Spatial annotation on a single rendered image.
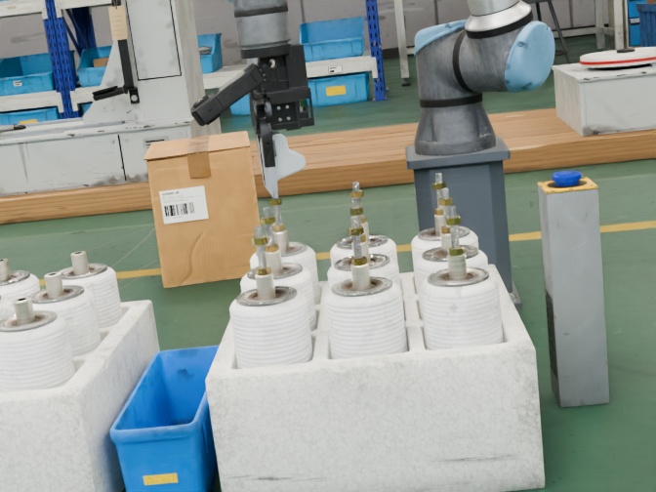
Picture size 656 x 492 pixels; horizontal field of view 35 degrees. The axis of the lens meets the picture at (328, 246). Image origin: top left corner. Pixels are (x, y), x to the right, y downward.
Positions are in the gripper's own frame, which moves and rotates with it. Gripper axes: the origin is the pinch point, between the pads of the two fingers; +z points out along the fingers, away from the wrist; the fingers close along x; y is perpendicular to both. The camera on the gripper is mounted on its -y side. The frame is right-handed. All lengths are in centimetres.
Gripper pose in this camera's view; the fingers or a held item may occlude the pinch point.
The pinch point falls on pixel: (268, 188)
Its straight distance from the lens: 149.9
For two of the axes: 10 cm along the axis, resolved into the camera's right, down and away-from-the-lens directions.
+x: -1.7, -2.1, 9.6
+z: 1.2, 9.7, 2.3
